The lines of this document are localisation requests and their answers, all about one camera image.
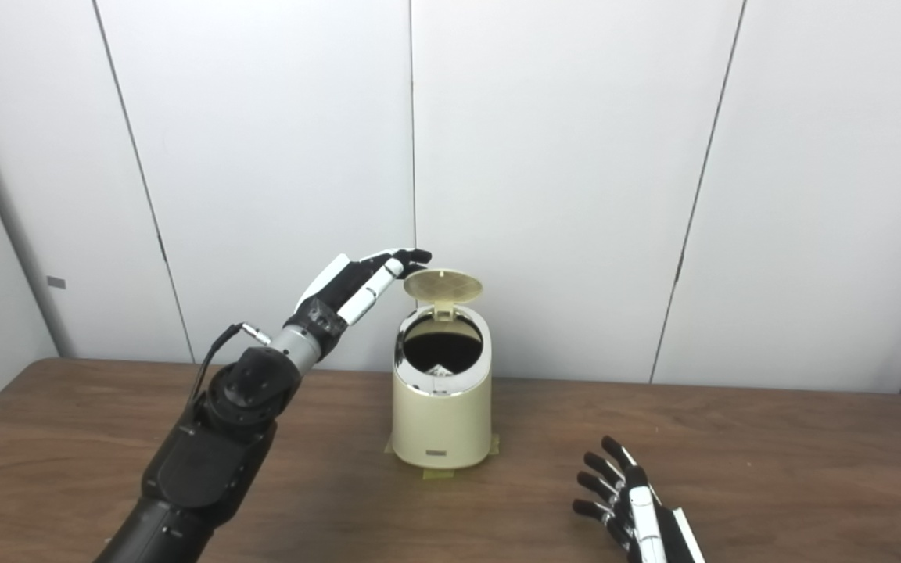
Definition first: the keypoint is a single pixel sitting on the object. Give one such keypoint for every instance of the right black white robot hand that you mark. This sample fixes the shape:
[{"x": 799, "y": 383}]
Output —
[{"x": 642, "y": 516}]

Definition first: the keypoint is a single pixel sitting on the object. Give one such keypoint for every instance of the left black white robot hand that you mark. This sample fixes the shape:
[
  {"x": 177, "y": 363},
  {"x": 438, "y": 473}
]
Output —
[{"x": 333, "y": 301}]

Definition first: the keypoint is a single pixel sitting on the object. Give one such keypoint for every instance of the cream round bin lid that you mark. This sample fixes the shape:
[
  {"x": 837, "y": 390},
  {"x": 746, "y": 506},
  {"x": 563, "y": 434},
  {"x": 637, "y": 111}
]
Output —
[{"x": 443, "y": 285}]

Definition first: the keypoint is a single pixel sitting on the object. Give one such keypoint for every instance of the white green milk carton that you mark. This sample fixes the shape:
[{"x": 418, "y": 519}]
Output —
[{"x": 441, "y": 371}]

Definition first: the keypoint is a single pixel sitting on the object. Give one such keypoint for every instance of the cream-colored bin body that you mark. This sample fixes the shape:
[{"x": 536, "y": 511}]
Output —
[{"x": 441, "y": 422}]

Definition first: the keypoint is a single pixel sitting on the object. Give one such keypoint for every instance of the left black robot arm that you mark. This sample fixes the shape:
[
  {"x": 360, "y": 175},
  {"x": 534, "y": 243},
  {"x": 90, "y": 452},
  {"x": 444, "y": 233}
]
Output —
[{"x": 208, "y": 461}]

